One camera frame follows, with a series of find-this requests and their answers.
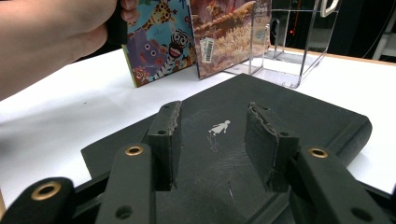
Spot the wooden table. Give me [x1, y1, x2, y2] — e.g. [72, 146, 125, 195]
[269, 46, 396, 67]

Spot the teal animal picture book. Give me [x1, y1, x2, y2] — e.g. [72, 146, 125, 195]
[120, 0, 198, 88]

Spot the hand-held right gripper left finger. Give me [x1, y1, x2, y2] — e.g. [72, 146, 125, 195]
[147, 100, 183, 191]

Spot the purple softcover book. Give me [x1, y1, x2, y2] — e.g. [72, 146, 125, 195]
[189, 0, 272, 80]

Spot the black hardcover book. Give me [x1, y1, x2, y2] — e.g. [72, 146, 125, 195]
[79, 73, 374, 224]

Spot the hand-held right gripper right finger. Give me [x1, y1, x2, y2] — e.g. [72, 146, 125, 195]
[244, 102, 301, 193]

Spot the white metal stand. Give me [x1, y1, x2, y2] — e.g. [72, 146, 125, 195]
[372, 8, 396, 62]

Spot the clear acrylic book rack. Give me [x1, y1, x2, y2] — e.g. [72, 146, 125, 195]
[223, 0, 340, 90]

